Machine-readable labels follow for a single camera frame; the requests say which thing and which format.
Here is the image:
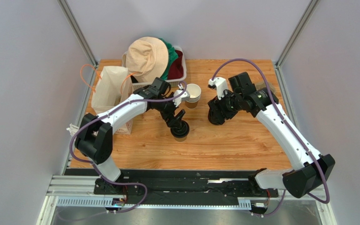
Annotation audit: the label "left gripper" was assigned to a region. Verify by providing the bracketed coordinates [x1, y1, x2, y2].
[155, 93, 185, 129]

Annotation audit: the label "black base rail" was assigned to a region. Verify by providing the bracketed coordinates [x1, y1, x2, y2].
[64, 168, 283, 207]

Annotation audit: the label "stack of paper cups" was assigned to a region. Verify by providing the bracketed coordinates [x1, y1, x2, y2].
[185, 83, 202, 109]

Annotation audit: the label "purple cable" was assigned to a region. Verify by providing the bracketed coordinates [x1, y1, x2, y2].
[68, 80, 188, 214]
[211, 58, 331, 218]

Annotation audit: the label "beige bucket hat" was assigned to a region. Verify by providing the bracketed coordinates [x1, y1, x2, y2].
[122, 37, 169, 83]

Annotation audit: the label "white plastic basket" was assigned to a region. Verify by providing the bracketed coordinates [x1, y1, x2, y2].
[121, 45, 188, 91]

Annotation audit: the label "green cloth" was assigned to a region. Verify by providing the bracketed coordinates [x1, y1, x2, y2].
[159, 38, 178, 80]

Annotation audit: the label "single brown paper cup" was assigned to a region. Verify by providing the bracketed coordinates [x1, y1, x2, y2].
[173, 135, 187, 142]

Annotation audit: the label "white paper bag orange handles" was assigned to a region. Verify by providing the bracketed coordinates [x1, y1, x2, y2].
[80, 64, 138, 135]

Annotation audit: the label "dark red cloth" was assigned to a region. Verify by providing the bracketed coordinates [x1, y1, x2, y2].
[167, 50, 184, 80]

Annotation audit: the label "stack of black lids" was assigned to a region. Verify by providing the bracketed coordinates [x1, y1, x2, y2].
[208, 111, 225, 125]

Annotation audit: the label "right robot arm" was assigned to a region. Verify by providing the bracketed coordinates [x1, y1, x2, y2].
[208, 72, 336, 198]

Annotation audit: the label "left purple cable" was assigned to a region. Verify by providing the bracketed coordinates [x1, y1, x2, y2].
[68, 80, 188, 214]

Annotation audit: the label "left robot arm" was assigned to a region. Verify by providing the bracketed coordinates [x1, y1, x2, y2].
[69, 78, 190, 186]

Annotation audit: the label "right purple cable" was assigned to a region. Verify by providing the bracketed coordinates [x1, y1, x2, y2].
[211, 58, 331, 218]

